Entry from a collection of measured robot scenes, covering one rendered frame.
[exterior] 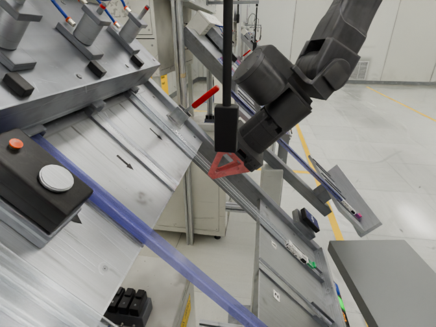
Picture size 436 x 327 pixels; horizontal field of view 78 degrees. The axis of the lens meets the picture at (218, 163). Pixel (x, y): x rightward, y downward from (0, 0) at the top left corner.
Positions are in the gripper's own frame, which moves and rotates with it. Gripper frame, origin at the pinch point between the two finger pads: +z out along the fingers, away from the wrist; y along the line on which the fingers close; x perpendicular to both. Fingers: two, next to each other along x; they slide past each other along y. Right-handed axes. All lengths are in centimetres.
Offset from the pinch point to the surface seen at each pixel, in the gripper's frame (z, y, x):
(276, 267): 0.9, 8.4, 17.9
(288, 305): 0.9, 14.2, 20.3
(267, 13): -58, -749, -43
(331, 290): -0.7, 3.8, 32.5
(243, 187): 1.8, -8.0, 8.9
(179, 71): 16, -82, -27
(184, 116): -1.8, -5.0, -10.8
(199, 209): 68, -85, 32
